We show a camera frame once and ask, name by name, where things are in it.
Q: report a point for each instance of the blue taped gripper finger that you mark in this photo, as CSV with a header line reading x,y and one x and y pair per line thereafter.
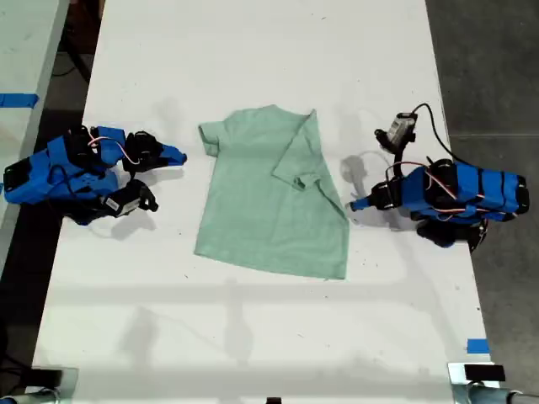
x,y
173,155
360,204

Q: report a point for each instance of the pale green T-shirt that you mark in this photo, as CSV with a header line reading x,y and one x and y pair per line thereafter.
x,y
261,210

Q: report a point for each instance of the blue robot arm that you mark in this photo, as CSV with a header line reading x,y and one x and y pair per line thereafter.
x,y
38,181
476,189

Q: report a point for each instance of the long blue tape strip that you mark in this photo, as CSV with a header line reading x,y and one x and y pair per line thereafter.
x,y
19,100

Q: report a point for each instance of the white side table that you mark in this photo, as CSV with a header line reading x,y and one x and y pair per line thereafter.
x,y
21,63

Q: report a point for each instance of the short blue tape strip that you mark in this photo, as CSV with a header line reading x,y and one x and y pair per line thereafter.
x,y
478,346

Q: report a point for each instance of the small black box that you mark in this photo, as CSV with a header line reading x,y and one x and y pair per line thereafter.
x,y
484,372
46,376

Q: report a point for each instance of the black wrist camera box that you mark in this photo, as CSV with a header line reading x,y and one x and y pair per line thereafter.
x,y
402,126
120,202

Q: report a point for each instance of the metal table bracket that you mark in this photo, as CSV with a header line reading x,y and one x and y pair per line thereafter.
x,y
459,385
69,385

